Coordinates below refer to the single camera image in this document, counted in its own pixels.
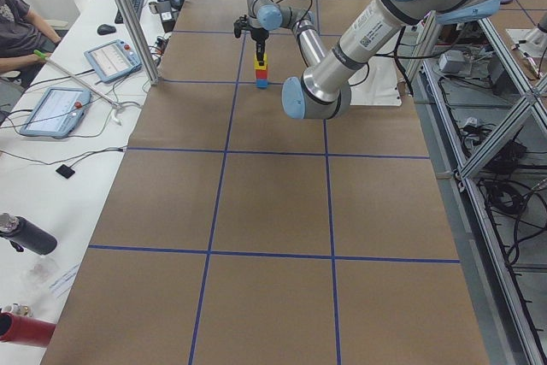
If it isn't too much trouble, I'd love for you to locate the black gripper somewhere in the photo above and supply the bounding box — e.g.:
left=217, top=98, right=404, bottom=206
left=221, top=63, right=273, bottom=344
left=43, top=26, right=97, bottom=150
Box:
left=250, top=27, right=269, bottom=62

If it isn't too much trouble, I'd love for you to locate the yellow wooden block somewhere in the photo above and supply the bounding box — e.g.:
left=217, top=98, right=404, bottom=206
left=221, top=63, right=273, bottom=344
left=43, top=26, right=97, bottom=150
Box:
left=254, top=55, right=268, bottom=71

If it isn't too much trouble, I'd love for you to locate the red wooden block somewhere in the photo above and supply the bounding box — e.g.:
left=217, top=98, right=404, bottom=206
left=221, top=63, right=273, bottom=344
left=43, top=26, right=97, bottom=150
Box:
left=255, top=69, right=268, bottom=81

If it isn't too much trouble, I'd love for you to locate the blue wooden block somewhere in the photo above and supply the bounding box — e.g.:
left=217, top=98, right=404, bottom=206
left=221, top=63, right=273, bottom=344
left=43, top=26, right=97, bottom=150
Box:
left=256, top=79, right=268, bottom=89

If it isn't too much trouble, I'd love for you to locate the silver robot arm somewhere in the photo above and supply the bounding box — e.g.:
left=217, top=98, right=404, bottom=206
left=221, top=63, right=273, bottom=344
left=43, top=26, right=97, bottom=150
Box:
left=234, top=0, right=501, bottom=120

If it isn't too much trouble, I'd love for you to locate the black label printer box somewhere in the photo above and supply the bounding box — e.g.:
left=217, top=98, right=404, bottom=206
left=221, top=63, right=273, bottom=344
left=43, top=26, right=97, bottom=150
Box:
left=148, top=1, right=179, bottom=32

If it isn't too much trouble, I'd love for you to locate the far teach pendant tablet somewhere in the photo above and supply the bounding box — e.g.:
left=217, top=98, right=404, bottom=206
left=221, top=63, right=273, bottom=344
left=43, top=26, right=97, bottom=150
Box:
left=84, top=39, right=142, bottom=84

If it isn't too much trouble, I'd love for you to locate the teach pendant tablet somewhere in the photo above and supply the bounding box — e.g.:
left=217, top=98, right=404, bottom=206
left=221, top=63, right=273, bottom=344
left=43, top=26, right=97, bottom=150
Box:
left=20, top=87, right=91, bottom=138
left=84, top=39, right=142, bottom=84

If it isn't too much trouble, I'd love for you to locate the black computer mouse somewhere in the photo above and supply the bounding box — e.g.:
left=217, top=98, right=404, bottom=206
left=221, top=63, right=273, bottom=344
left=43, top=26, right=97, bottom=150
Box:
left=97, top=24, right=116, bottom=36

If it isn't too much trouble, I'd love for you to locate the near teach pendant tablet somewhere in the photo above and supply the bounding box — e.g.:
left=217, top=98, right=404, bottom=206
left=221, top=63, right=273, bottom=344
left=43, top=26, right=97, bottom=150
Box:
left=20, top=87, right=91, bottom=138

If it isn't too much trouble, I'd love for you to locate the small black square pad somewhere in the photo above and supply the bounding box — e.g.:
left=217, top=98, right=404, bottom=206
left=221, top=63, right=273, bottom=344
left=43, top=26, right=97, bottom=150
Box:
left=56, top=164, right=75, bottom=180

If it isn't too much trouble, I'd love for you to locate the seated person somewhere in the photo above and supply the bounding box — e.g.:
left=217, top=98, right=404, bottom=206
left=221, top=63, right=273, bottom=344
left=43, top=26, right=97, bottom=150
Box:
left=1, top=0, right=62, bottom=88

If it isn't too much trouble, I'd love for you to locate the black water bottle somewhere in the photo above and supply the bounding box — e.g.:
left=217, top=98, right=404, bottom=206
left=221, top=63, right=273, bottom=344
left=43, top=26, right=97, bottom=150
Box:
left=1, top=213, right=57, bottom=256

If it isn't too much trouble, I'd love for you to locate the red cylinder bottle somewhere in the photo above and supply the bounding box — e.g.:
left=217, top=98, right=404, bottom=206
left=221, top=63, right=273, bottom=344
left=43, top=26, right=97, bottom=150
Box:
left=1, top=312, right=56, bottom=348

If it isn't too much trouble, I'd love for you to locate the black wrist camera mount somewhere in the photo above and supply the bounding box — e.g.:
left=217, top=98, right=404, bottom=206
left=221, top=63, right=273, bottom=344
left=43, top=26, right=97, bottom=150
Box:
left=233, top=15, right=250, bottom=38

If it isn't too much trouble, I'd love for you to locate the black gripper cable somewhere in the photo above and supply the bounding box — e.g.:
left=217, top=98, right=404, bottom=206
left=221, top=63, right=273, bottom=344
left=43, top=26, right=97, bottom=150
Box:
left=271, top=0, right=317, bottom=37

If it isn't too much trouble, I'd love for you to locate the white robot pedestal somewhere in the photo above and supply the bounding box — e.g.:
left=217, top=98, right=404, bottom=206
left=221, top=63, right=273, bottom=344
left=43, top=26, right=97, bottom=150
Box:
left=349, top=56, right=401, bottom=107

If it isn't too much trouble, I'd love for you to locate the aluminium frame post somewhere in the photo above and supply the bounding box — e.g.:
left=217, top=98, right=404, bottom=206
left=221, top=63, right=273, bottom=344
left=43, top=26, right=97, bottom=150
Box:
left=115, top=0, right=159, bottom=85

